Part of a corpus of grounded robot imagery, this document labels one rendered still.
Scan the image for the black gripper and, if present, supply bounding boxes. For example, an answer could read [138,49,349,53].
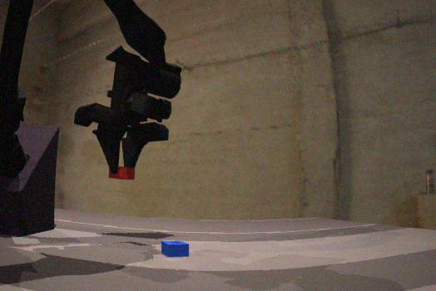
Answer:
[74,81,169,174]

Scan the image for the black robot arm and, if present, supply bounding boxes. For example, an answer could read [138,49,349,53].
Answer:
[0,0,182,178]

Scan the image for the red block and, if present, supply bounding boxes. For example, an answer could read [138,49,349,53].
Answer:
[108,166,135,180]

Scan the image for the blue block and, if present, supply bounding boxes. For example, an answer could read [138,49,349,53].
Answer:
[161,240,189,257]

